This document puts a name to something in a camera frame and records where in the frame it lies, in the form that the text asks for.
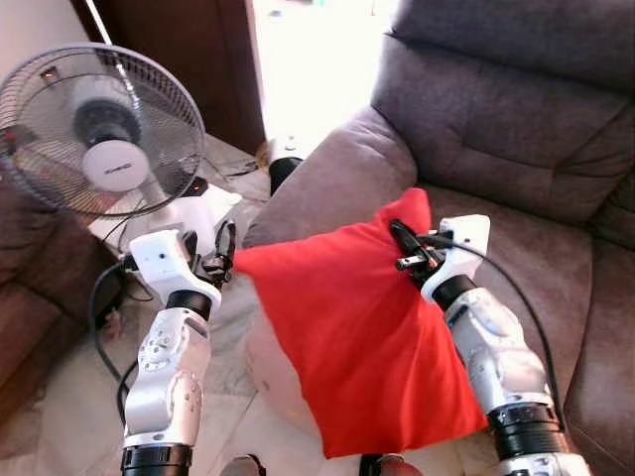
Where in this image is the red pillow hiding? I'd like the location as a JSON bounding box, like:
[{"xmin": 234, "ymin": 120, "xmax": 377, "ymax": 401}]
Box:
[{"xmin": 233, "ymin": 186, "xmax": 489, "ymax": 459}]

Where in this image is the small black round object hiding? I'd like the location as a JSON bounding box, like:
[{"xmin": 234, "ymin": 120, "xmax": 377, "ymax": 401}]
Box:
[{"xmin": 268, "ymin": 157, "xmax": 304, "ymax": 196}]

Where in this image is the dark wooden door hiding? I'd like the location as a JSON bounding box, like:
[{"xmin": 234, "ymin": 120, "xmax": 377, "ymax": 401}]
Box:
[{"xmin": 69, "ymin": 0, "xmax": 267, "ymax": 156}]

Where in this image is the white pole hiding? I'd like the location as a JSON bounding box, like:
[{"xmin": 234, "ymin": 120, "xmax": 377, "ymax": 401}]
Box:
[{"xmin": 84, "ymin": 0, "xmax": 136, "ymax": 86}]

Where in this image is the grey-brown fabric sofa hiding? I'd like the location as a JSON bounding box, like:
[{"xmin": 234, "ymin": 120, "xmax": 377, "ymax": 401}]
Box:
[{"xmin": 243, "ymin": 0, "xmax": 635, "ymax": 476}]

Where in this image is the dark brown sofa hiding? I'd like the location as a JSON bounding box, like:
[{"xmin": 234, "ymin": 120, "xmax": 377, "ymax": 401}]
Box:
[{"xmin": 0, "ymin": 178, "xmax": 126, "ymax": 417}]

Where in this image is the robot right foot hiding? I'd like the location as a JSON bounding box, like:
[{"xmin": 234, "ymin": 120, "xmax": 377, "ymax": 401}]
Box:
[{"xmin": 359, "ymin": 452, "xmax": 410, "ymax": 476}]

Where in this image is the white table fan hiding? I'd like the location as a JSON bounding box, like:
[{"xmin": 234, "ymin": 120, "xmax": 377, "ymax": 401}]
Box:
[{"xmin": 0, "ymin": 43, "xmax": 239, "ymax": 259}]

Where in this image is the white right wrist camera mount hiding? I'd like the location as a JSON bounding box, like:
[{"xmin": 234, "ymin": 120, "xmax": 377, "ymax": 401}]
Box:
[{"xmin": 422, "ymin": 214, "xmax": 492, "ymax": 304}]

